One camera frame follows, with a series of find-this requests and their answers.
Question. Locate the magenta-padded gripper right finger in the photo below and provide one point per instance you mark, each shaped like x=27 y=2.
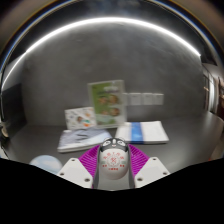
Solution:
x=151 y=170

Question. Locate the white book with blue band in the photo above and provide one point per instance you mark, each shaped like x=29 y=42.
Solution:
x=150 y=131

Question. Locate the white sticker-print card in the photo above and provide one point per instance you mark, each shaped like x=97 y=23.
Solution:
x=78 y=118

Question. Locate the curved white light strip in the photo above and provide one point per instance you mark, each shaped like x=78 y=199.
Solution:
x=110 y=19

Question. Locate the white cartoon-print computer mouse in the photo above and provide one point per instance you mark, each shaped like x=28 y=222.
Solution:
x=114 y=163

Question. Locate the black flat panel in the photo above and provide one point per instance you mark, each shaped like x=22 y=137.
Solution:
x=13 y=105

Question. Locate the green menu sign stand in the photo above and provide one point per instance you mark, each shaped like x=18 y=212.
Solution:
x=106 y=103

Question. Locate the grey striped booklet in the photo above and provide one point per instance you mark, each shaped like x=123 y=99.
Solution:
x=80 y=138

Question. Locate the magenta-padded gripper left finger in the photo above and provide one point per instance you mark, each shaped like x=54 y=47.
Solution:
x=75 y=171

